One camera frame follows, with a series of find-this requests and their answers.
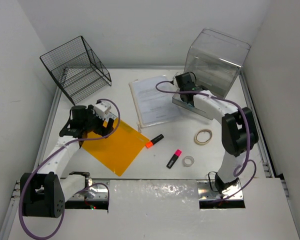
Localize yellow clip file folder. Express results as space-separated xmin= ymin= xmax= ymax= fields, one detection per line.
xmin=82 ymin=120 xmax=149 ymax=177

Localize black wire mesh rack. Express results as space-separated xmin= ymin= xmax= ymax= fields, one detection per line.
xmin=39 ymin=35 xmax=112 ymax=105

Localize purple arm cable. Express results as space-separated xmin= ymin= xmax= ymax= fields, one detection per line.
xmin=18 ymin=98 xmax=121 ymax=238
xmin=154 ymin=80 xmax=258 ymax=201

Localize white front cover panel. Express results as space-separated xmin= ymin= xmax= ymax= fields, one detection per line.
xmin=7 ymin=177 xmax=300 ymax=240

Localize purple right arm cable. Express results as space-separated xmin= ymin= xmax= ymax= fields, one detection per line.
xmin=154 ymin=80 xmax=258 ymax=201

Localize pink black highlighter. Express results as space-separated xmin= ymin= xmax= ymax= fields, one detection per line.
xmin=166 ymin=149 xmax=182 ymax=169

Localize orange black highlighter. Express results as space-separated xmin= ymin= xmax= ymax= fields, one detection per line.
xmin=145 ymin=134 xmax=164 ymax=149

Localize clear tape roll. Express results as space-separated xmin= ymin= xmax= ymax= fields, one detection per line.
xmin=182 ymin=156 xmax=195 ymax=168

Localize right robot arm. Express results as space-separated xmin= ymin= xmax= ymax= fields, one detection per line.
xmin=175 ymin=72 xmax=259 ymax=193

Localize clear plastic drawer cabinet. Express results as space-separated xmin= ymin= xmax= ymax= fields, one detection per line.
xmin=172 ymin=28 xmax=251 ymax=120

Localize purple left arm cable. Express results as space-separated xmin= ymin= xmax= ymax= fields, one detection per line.
xmin=18 ymin=98 xmax=121 ymax=238

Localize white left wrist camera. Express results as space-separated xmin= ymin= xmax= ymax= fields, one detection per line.
xmin=93 ymin=101 xmax=111 ymax=120

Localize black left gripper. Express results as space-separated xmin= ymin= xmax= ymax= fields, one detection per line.
xmin=82 ymin=105 xmax=113 ymax=138

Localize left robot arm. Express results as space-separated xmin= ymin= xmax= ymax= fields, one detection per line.
xmin=20 ymin=101 xmax=114 ymax=218

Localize beige masking tape roll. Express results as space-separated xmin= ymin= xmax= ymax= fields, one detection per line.
xmin=194 ymin=129 xmax=213 ymax=146

